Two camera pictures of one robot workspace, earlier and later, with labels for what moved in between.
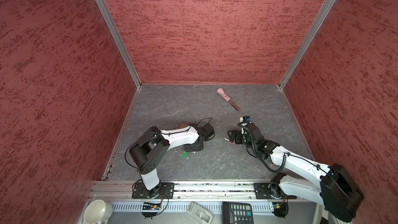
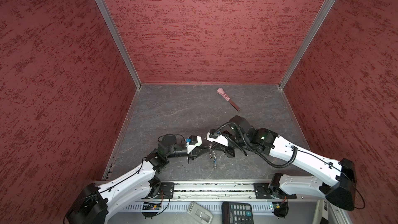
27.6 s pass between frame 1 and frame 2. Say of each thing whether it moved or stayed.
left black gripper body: moved
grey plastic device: stayed
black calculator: stayed
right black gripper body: moved
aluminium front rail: stayed
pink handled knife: stayed
